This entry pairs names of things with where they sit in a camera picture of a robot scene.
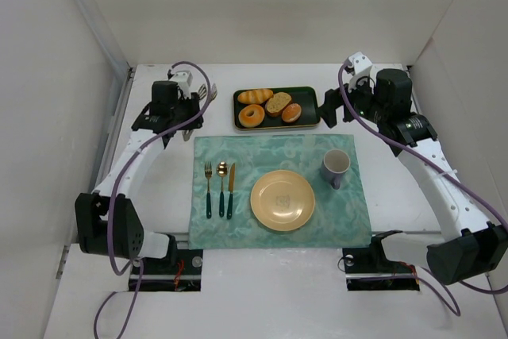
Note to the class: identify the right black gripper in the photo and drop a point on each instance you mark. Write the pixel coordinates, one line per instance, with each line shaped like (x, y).
(340, 100)

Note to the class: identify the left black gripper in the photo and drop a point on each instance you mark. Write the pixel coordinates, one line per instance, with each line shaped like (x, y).
(192, 105)

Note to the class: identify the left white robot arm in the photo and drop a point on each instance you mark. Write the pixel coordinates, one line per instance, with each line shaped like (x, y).
(107, 214)

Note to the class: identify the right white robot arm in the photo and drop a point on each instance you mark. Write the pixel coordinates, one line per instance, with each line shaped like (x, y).
(473, 237)

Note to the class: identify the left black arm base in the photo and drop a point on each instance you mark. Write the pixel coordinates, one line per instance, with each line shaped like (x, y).
(179, 271)

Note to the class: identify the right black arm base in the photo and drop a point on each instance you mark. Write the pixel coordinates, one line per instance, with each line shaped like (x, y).
(368, 269)

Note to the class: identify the brown bread slice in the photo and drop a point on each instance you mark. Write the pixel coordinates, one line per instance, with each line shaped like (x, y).
(277, 103)

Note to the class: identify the striped long bread roll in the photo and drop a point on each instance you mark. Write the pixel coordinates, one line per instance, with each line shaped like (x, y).
(254, 96)

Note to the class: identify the dark green serving tray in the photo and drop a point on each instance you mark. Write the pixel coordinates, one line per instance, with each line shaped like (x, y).
(254, 117)

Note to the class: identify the cream filled sesame bun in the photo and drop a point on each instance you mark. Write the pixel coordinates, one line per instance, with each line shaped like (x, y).
(291, 113)

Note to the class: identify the purple ceramic mug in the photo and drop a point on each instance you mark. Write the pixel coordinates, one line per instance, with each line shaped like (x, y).
(334, 166)

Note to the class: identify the beige round plate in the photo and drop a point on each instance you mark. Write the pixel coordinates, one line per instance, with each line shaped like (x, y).
(282, 200)

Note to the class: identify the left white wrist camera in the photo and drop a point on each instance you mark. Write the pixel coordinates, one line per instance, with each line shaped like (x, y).
(183, 78)

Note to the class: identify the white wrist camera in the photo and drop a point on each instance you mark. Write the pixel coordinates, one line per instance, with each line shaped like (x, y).
(183, 78)
(358, 65)

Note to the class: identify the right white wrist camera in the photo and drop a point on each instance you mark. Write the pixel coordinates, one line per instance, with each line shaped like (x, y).
(358, 65)

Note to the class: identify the gold fork green handle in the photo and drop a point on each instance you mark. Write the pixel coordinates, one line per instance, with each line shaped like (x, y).
(208, 175)

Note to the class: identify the gold spoon green handle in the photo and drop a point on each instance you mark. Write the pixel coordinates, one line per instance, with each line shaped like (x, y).
(222, 171)

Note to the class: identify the gold knife green handle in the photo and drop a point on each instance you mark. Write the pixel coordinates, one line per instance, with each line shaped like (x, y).
(229, 212)

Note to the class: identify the aluminium frame rail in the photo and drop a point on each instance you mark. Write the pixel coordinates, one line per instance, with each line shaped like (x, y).
(102, 159)

